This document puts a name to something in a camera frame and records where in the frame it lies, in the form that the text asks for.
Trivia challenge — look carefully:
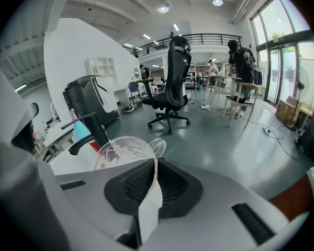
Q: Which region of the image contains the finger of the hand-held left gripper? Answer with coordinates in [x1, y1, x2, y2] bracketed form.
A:
[0, 58, 40, 153]

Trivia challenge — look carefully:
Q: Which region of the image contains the white wooden-leg table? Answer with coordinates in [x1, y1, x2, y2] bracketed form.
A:
[203, 74, 242, 112]

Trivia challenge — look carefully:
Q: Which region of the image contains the wooden chair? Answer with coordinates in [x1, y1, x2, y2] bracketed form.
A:
[222, 82, 260, 129]

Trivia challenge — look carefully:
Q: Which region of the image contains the clear plastic pitcher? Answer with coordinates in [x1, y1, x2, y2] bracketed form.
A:
[91, 135, 167, 245]

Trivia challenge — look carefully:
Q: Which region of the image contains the standing fan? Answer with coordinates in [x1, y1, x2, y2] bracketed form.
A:
[284, 66, 310, 131]

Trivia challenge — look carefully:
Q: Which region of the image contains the tall black faucet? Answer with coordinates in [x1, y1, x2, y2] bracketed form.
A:
[61, 111, 110, 156]

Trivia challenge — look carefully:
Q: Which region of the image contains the large cardboard box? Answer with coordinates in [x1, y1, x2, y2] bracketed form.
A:
[274, 99, 299, 123]

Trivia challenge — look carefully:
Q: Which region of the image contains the black and white machine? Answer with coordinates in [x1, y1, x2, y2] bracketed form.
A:
[62, 75, 121, 128]

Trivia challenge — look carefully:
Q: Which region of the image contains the black office chair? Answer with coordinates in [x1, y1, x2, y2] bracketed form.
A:
[137, 35, 193, 135]

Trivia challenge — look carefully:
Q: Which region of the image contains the white metal-frame washstand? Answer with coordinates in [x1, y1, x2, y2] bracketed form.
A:
[42, 121, 77, 162]

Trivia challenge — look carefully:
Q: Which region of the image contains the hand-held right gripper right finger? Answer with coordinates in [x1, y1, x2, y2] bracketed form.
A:
[140, 157, 311, 251]

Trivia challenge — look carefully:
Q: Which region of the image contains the teal spray bottle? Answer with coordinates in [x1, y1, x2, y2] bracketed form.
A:
[70, 108, 92, 141]

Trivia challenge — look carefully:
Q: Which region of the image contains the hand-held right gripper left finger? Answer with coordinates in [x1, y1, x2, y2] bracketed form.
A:
[0, 142, 158, 251]

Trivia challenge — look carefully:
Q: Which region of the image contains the blue chair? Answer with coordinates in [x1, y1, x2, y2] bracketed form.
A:
[128, 81, 140, 99]

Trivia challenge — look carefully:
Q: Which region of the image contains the black balcony railing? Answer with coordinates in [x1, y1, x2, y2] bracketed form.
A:
[122, 33, 242, 58]

